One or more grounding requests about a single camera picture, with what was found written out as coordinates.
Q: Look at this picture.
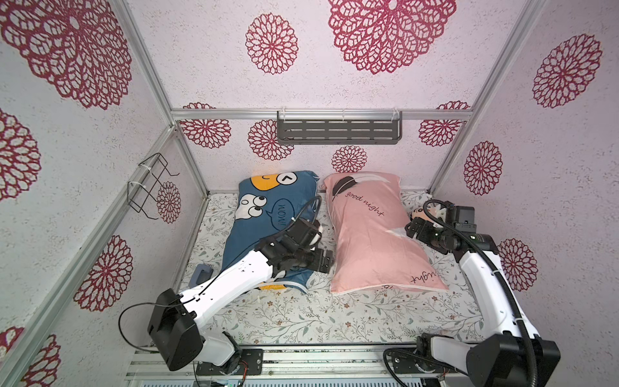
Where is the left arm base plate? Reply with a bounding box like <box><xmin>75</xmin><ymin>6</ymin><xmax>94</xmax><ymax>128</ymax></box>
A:
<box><xmin>196</xmin><ymin>349</ymin><xmax>264</xmax><ymax>377</ymax></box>

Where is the grey wall shelf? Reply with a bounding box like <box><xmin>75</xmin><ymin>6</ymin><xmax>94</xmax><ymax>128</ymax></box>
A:
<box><xmin>276</xmin><ymin>111</ymin><xmax>402</xmax><ymax>145</ymax></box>

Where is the black wire wall rack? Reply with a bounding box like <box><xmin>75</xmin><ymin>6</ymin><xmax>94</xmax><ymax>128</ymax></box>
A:
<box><xmin>126</xmin><ymin>153</ymin><xmax>182</xmax><ymax>224</ymax></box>

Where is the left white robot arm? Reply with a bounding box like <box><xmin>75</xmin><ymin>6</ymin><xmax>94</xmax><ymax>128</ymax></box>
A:
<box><xmin>148</xmin><ymin>218</ymin><xmax>333</xmax><ymax>374</ymax></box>

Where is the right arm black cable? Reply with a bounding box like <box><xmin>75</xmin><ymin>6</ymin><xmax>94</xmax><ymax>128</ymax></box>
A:
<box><xmin>383</xmin><ymin>199</ymin><xmax>538</xmax><ymax>387</ymax></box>

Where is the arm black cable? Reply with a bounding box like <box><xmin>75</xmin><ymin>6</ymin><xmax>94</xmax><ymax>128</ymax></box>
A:
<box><xmin>383</xmin><ymin>199</ymin><xmax>538</xmax><ymax>387</ymax></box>
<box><xmin>118</xmin><ymin>195</ymin><xmax>323</xmax><ymax>354</ymax></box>

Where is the floral bed sheet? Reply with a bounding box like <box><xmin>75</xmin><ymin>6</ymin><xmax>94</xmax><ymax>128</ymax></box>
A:
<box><xmin>161</xmin><ymin>190</ymin><xmax>496</xmax><ymax>345</ymax></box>

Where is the blue grey phone holder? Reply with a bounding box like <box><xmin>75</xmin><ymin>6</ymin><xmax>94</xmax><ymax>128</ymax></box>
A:
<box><xmin>189</xmin><ymin>264</ymin><xmax>214</xmax><ymax>289</ymax></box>

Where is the blue cartoon pillow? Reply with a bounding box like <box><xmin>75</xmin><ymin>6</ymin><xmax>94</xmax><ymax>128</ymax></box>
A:
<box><xmin>222</xmin><ymin>171</ymin><xmax>320</xmax><ymax>271</ymax></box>

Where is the pink good night pillow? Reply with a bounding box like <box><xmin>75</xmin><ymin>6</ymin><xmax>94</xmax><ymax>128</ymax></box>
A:
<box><xmin>323</xmin><ymin>172</ymin><xmax>448</xmax><ymax>294</ymax></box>

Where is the small plush doll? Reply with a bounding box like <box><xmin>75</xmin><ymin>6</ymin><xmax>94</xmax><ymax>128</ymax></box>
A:
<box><xmin>409</xmin><ymin>204</ymin><xmax>439</xmax><ymax>227</ymax></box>

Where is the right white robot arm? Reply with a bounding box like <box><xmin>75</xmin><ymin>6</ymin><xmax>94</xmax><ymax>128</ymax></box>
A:
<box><xmin>398</xmin><ymin>199</ymin><xmax>561</xmax><ymax>386</ymax></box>

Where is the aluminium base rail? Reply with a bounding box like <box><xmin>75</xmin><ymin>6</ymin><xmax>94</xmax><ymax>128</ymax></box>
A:
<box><xmin>121</xmin><ymin>343</ymin><xmax>472</xmax><ymax>386</ymax></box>

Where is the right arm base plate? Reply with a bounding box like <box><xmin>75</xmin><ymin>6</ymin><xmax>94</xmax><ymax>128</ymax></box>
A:
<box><xmin>383</xmin><ymin>348</ymin><xmax>456</xmax><ymax>374</ymax></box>

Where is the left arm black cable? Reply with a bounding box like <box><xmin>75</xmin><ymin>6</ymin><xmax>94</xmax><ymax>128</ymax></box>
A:
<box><xmin>118</xmin><ymin>195</ymin><xmax>323</xmax><ymax>354</ymax></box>

